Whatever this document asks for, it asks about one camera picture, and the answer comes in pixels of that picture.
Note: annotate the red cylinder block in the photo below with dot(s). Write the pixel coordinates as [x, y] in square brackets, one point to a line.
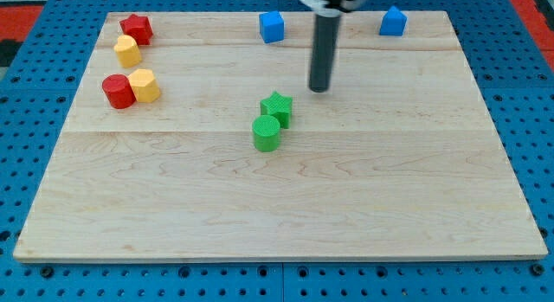
[118, 91]

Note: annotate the light wooden board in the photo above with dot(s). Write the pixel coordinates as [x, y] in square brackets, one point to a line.
[399, 161]

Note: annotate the blue pentagon block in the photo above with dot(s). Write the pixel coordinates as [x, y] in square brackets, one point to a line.
[393, 22]

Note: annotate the green cylinder block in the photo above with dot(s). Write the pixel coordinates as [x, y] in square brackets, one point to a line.
[266, 133]

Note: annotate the red star block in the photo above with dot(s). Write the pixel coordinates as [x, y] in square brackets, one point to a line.
[138, 27]

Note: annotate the yellow hexagon block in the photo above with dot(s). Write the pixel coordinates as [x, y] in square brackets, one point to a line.
[144, 85]

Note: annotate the blue cube block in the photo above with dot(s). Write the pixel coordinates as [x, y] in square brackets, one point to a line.
[271, 26]

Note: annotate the green star block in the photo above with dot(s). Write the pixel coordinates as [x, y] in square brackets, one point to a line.
[278, 106]

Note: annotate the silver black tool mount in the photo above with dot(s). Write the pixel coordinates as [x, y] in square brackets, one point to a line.
[333, 7]

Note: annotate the yellow heart block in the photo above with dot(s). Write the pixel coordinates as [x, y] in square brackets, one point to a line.
[127, 51]

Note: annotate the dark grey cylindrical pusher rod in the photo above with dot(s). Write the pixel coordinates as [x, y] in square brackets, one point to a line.
[324, 42]

